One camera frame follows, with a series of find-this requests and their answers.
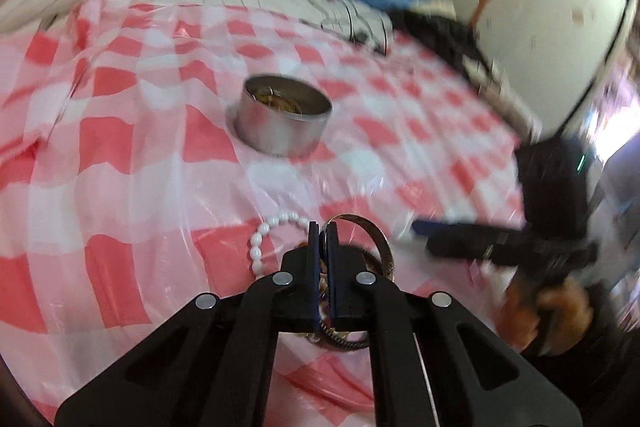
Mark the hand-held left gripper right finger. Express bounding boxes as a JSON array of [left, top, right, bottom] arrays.
[[326, 228, 584, 427]]

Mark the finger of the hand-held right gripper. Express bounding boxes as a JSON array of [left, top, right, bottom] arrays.
[[411, 218, 532, 267]]

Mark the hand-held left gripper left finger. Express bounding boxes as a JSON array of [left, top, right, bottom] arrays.
[[54, 222, 321, 427]]

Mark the silver metal bangle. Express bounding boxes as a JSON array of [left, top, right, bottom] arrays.
[[319, 214, 397, 351]]

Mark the white bead bracelet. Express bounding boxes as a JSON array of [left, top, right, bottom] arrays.
[[247, 212, 311, 279]]

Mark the round silver tin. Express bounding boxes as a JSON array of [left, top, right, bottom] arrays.
[[233, 75, 333, 158]]

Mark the person's right forearm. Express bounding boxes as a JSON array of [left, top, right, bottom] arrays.
[[522, 287, 638, 408]]

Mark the person's right hand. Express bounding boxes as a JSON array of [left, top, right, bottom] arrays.
[[500, 279, 594, 354]]

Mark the dark cloth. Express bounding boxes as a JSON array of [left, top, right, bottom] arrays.
[[394, 4, 543, 140]]

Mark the red checked plastic sheet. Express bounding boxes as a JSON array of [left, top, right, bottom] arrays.
[[0, 0, 532, 427]]

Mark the amber bead bracelet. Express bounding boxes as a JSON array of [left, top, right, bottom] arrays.
[[252, 88, 303, 114]]

